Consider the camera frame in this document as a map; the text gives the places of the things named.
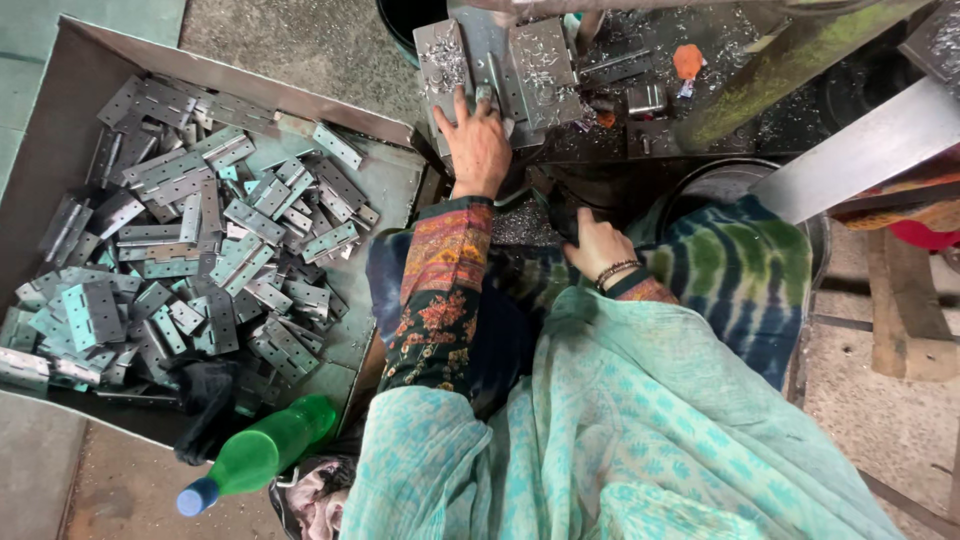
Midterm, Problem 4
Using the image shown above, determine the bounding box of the orange plastic scrap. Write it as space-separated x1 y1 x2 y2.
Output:
672 43 706 82

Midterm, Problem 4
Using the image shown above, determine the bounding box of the flat steel chute plate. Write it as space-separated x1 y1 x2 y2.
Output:
750 75 960 226

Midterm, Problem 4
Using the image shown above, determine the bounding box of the green machine column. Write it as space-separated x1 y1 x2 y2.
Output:
673 0 935 155

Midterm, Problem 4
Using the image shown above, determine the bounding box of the pile of steel hinges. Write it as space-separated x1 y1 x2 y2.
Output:
0 73 382 410

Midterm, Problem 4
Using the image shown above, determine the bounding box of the person's left hand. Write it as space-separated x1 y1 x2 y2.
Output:
433 84 514 201

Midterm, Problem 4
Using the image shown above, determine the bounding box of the black machine lever handle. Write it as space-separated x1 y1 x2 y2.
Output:
541 186 585 247

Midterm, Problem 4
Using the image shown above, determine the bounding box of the steel drilling jig block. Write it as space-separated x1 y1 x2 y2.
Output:
412 16 585 150

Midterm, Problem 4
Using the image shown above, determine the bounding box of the beaded bracelet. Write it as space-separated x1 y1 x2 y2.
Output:
594 259 645 292

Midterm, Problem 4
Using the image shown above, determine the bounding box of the person's right hand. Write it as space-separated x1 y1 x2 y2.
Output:
562 207 640 286

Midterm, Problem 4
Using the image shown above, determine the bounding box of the black cloth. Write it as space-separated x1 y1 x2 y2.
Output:
166 356 260 468

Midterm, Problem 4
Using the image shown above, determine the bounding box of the teal patterned scarf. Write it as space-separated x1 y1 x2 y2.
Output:
341 286 905 540

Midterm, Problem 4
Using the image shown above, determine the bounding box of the blue green tie-dye garment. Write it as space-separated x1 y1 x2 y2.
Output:
366 193 815 393

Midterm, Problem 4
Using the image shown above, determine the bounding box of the green plastic bottle blue cap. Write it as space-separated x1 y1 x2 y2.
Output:
176 394 339 519

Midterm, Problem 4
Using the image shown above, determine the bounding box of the steel hinge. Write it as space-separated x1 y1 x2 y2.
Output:
448 6 547 150

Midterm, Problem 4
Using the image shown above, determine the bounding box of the heap of metal shavings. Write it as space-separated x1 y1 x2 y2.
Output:
491 196 565 249

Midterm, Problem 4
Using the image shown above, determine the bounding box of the machine work table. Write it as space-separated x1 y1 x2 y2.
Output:
420 0 834 166

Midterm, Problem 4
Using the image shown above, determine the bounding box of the black bucket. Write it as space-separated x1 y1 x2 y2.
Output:
375 0 451 70

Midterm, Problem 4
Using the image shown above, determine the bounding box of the small steel cylinder part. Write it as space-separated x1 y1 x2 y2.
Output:
627 84 669 117

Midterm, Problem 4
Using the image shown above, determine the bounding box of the wooden stool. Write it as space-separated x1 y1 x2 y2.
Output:
864 225 960 384

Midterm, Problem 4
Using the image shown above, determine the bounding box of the pink cloth bundle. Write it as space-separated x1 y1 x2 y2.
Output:
270 457 360 540

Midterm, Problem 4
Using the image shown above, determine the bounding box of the large sheet metal tray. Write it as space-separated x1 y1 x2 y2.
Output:
0 15 430 451

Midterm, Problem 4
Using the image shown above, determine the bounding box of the round metal basin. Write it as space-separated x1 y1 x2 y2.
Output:
654 157 832 290

